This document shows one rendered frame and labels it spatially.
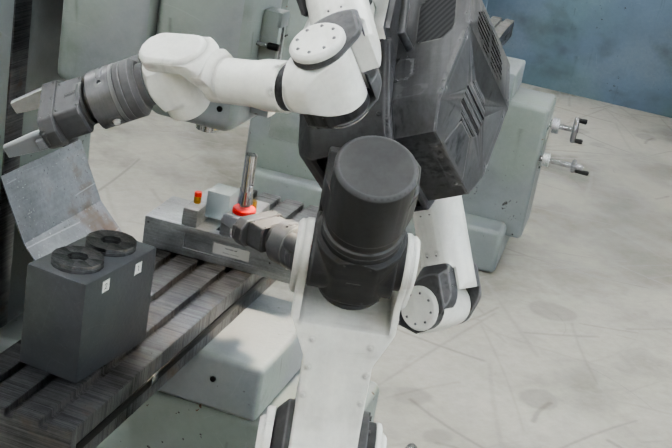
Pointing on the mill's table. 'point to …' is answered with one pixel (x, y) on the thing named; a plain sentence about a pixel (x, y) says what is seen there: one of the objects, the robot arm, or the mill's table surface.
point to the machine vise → (204, 239)
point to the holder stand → (86, 304)
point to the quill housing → (217, 17)
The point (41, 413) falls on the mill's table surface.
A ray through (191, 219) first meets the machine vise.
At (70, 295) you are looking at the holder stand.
